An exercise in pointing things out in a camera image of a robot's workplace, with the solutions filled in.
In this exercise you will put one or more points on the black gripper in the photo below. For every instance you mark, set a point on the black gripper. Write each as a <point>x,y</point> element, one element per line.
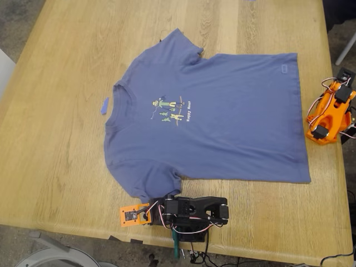
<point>154,212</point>

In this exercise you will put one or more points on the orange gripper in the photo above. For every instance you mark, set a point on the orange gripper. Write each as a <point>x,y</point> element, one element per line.
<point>342,83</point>

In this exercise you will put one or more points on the blue printed T-shirt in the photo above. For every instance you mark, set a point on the blue printed T-shirt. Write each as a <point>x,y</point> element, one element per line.
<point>222,111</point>

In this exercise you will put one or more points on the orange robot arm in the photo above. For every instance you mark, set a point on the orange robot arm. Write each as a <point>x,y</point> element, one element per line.
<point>331,116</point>

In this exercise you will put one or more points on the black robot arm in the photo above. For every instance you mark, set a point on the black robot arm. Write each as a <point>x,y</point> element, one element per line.
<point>211,205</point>

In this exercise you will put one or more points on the green table clamp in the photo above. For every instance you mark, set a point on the green table clamp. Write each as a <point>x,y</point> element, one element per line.
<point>176,244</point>

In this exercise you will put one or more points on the white furniture leg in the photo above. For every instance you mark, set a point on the white furniture leg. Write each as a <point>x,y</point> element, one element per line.
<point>345,51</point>

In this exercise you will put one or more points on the black table clamp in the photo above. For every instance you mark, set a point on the black table clamp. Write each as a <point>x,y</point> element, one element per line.
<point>347,139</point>

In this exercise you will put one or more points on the dark bulky object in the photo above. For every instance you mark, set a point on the dark bulky object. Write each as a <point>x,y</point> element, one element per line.
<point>339,14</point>

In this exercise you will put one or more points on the grey office chair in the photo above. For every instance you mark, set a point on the grey office chair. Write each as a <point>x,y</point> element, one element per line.
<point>55,254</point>

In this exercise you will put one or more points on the short blue tape strip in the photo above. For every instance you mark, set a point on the short blue tape strip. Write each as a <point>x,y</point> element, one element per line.
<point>104,106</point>

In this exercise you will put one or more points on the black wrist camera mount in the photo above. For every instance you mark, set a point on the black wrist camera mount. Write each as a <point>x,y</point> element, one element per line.
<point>345,74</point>

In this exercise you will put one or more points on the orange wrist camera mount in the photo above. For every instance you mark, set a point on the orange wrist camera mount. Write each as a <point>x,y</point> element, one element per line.
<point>122,211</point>

